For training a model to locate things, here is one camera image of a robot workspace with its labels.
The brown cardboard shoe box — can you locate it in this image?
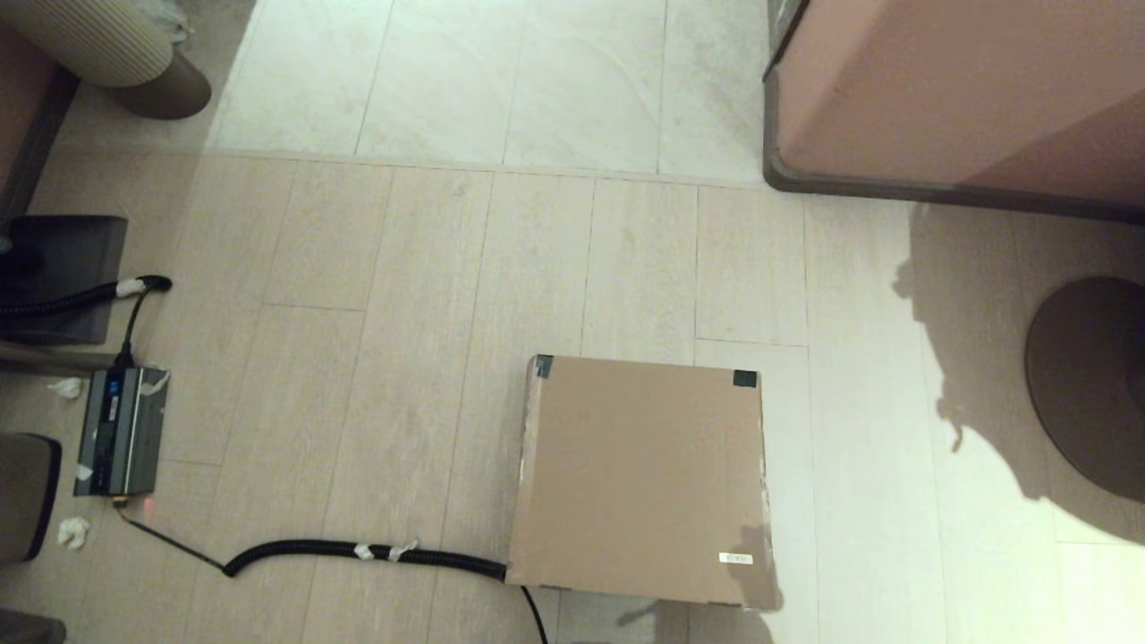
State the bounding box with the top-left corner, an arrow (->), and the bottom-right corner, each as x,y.
505,353 -> 779,612

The pink cabinet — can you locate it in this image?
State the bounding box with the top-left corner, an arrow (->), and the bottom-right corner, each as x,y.
763,0 -> 1145,225

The grey hub blue light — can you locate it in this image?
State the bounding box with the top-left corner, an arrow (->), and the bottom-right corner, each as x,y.
73,365 -> 172,498

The white plastic bag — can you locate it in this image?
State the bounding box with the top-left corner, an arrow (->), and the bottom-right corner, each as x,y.
143,0 -> 193,49

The dark grey square plate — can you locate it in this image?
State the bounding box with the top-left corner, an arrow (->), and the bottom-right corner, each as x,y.
0,215 -> 129,346

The ribbed beige column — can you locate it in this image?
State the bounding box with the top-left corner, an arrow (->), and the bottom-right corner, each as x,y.
0,0 -> 175,89

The black coiled cable white tape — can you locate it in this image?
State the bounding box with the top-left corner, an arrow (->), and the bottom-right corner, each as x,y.
125,516 -> 549,644

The black coiled cable white collar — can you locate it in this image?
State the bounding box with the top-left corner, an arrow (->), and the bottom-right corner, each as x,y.
0,275 -> 174,369

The brown round pedestal base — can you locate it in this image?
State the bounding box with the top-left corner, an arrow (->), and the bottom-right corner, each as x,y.
1025,275 -> 1145,504

